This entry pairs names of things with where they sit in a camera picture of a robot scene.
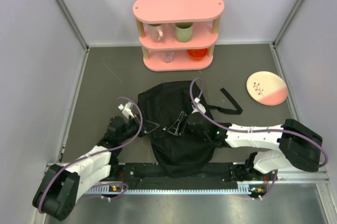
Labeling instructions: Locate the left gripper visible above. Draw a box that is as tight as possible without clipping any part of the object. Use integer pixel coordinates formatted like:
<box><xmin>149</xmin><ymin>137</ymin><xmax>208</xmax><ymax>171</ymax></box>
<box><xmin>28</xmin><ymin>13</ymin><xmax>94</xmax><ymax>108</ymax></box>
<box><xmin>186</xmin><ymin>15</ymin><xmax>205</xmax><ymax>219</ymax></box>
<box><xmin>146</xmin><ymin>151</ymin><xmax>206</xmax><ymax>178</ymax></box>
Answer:
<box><xmin>118</xmin><ymin>112</ymin><xmax>160</xmax><ymax>143</ymax></box>

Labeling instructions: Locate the black student backpack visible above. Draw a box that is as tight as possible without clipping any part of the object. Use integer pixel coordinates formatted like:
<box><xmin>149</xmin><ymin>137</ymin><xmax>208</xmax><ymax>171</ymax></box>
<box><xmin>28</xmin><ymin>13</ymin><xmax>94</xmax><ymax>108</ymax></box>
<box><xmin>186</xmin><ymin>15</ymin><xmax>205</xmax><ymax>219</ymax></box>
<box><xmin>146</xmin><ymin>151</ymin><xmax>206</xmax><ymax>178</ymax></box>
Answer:
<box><xmin>138</xmin><ymin>81</ymin><xmax>243</xmax><ymax>174</ymax></box>

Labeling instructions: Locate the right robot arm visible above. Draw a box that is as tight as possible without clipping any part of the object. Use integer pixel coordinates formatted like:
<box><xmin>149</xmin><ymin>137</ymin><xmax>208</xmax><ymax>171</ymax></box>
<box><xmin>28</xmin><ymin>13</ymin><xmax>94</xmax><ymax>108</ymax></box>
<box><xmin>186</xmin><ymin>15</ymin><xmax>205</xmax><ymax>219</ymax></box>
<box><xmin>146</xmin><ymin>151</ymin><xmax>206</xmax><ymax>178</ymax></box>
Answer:
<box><xmin>185</xmin><ymin>112</ymin><xmax>322</xmax><ymax>180</ymax></box>

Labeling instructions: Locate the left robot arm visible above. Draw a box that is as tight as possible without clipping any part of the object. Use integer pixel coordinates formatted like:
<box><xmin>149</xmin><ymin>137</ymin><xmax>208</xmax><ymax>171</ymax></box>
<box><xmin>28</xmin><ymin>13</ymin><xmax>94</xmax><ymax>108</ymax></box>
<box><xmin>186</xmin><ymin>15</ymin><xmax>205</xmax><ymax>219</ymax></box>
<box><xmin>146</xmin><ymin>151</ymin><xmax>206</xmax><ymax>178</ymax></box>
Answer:
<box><xmin>32</xmin><ymin>112</ymin><xmax>185</xmax><ymax>221</ymax></box>

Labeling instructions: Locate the clear drinking glass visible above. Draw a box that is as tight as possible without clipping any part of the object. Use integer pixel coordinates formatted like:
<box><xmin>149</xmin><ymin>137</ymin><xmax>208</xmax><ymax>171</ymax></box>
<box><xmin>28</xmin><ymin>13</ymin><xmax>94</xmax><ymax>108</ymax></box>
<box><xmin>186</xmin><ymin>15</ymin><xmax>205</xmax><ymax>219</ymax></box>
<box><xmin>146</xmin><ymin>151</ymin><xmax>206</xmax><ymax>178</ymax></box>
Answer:
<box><xmin>162</xmin><ymin>51</ymin><xmax>174</xmax><ymax>63</ymax></box>

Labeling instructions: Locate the orange bowl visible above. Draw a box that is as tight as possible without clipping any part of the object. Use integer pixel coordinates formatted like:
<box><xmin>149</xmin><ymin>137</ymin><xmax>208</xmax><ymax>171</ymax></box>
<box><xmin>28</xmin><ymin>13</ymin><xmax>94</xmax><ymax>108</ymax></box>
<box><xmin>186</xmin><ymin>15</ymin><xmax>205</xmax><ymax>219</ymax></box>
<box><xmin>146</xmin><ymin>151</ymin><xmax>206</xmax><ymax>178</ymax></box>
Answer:
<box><xmin>187</xmin><ymin>48</ymin><xmax>209</xmax><ymax>60</ymax></box>

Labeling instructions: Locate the pink mug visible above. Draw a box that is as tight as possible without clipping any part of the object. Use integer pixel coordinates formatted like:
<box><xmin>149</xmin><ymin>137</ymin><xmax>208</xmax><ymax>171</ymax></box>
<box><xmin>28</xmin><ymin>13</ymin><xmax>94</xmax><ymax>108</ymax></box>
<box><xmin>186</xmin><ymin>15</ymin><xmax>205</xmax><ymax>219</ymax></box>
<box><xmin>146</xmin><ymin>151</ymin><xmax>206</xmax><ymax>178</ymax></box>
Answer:
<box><xmin>148</xmin><ymin>24</ymin><xmax>165</xmax><ymax>43</ymax></box>

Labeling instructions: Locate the cream and pink plate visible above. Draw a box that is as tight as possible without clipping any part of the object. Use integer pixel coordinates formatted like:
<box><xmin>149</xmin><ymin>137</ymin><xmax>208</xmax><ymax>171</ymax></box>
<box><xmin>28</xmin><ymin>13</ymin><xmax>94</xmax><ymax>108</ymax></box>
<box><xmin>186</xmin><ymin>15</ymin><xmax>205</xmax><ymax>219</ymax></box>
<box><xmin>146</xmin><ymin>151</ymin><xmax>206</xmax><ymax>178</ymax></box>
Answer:
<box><xmin>246</xmin><ymin>71</ymin><xmax>288</xmax><ymax>106</ymax></box>

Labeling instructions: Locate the green mug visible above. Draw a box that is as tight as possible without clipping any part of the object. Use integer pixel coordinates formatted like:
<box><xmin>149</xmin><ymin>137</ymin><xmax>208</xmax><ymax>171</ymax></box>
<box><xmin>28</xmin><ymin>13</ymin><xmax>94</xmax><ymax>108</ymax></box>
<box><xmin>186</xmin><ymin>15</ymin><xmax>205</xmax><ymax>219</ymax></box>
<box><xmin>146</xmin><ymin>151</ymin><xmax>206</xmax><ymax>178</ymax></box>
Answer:
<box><xmin>169</xmin><ymin>22</ymin><xmax>193</xmax><ymax>43</ymax></box>

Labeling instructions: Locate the pink three-tier shelf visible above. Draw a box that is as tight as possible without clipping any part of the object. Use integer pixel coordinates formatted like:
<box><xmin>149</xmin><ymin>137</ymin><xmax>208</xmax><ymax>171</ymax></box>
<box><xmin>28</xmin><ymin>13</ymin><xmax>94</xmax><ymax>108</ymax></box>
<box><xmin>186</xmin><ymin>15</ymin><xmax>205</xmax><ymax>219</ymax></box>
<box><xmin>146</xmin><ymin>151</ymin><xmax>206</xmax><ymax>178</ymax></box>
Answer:
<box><xmin>133</xmin><ymin>0</ymin><xmax>225</xmax><ymax>72</ymax></box>

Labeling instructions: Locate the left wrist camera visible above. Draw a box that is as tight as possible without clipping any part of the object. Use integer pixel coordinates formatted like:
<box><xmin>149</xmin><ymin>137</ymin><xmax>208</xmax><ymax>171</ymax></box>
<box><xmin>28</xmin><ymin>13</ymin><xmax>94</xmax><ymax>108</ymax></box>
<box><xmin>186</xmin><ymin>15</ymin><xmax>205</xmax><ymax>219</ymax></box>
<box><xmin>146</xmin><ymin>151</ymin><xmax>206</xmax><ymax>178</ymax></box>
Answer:
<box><xmin>118</xmin><ymin>102</ymin><xmax>134</xmax><ymax>120</ymax></box>

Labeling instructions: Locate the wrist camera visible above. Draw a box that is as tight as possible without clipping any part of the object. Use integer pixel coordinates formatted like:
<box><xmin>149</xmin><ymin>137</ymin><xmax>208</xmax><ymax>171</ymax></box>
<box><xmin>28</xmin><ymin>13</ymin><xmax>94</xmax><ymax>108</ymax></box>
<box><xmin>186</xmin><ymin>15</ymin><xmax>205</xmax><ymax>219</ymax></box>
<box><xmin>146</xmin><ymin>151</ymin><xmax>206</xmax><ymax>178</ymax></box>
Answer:
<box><xmin>118</xmin><ymin>102</ymin><xmax>134</xmax><ymax>120</ymax></box>
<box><xmin>192</xmin><ymin>98</ymin><xmax>206</xmax><ymax>114</ymax></box>

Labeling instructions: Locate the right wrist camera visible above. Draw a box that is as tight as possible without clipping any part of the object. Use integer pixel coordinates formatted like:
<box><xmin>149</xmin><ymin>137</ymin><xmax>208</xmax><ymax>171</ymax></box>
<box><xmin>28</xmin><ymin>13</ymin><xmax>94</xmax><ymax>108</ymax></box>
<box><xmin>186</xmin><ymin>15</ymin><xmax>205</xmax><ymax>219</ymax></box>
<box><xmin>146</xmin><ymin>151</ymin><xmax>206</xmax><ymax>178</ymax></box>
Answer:
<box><xmin>192</xmin><ymin>98</ymin><xmax>206</xmax><ymax>114</ymax></box>

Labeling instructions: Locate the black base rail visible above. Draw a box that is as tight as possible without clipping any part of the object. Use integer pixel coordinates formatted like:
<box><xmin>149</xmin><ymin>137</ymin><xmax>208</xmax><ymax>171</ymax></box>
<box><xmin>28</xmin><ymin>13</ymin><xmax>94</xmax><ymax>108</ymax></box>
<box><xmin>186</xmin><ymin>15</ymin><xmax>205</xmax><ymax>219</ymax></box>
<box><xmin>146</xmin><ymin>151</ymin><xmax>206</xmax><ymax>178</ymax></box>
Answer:
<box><xmin>107</xmin><ymin>163</ymin><xmax>275</xmax><ymax>190</ymax></box>

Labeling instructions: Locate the grey cable duct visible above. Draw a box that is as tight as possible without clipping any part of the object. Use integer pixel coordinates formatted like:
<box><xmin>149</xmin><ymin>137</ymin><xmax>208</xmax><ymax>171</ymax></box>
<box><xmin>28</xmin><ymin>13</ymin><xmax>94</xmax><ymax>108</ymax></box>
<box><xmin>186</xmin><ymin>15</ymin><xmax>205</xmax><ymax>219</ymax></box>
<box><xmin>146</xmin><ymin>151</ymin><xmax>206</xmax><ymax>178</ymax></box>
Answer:
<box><xmin>85</xmin><ymin>184</ymin><xmax>265</xmax><ymax>195</ymax></box>

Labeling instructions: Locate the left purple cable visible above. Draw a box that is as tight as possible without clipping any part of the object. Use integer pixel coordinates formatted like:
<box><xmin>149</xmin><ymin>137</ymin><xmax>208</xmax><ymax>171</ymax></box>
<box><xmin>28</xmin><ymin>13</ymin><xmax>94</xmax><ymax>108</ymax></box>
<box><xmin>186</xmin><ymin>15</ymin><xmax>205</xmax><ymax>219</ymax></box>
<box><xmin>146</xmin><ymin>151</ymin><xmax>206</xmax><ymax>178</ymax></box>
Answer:
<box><xmin>38</xmin><ymin>96</ymin><xmax>144</xmax><ymax>214</ymax></box>

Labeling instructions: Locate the purple cable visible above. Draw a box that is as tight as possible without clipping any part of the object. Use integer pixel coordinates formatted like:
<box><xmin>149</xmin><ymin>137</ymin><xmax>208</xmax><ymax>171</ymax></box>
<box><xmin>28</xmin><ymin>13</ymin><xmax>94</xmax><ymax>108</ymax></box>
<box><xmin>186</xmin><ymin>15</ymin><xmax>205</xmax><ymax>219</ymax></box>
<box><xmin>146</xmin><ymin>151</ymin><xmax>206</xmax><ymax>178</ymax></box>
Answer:
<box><xmin>189</xmin><ymin>77</ymin><xmax>329</xmax><ymax>200</ymax></box>
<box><xmin>38</xmin><ymin>96</ymin><xmax>144</xmax><ymax>214</ymax></box>

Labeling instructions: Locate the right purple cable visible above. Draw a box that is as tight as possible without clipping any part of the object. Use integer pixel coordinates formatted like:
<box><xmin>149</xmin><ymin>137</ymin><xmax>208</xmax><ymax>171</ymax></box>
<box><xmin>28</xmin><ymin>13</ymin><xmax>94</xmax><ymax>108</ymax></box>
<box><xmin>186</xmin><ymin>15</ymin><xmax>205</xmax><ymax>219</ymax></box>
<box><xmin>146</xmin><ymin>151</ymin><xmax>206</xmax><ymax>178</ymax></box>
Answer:
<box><xmin>189</xmin><ymin>77</ymin><xmax>329</xmax><ymax>200</ymax></box>

